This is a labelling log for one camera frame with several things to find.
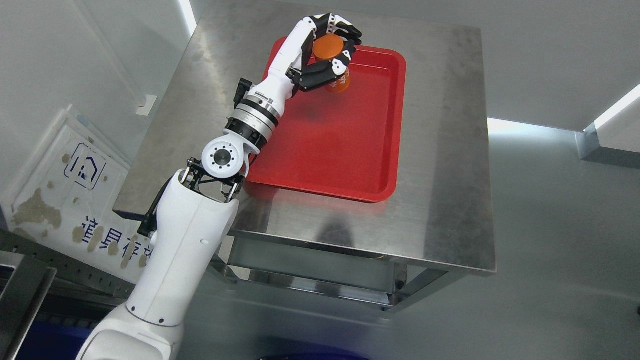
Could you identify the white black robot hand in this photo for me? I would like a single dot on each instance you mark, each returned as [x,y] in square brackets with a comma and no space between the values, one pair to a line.
[290,70]

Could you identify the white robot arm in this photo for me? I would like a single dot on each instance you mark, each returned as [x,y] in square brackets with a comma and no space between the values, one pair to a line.
[192,215]

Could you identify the stainless steel desk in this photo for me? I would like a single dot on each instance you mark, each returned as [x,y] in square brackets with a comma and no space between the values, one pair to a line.
[438,225]

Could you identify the red plastic tray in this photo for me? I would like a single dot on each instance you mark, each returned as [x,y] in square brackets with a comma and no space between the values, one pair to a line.
[343,145]

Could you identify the white floor sign board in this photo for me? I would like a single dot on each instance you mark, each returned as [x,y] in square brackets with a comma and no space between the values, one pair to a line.
[65,195]

